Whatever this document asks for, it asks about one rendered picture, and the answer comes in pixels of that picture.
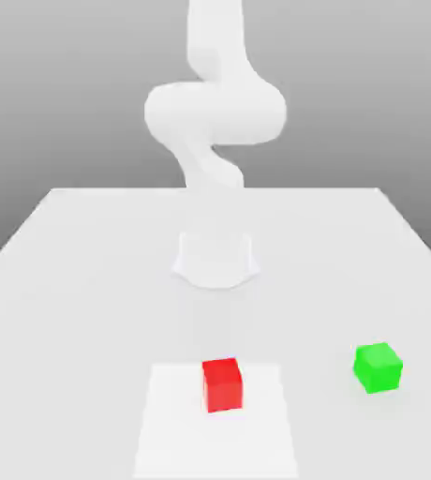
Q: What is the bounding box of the small red cube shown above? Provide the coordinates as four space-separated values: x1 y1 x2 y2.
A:
201 356 244 414

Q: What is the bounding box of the small green cube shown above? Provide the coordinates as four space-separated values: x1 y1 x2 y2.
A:
351 341 405 396

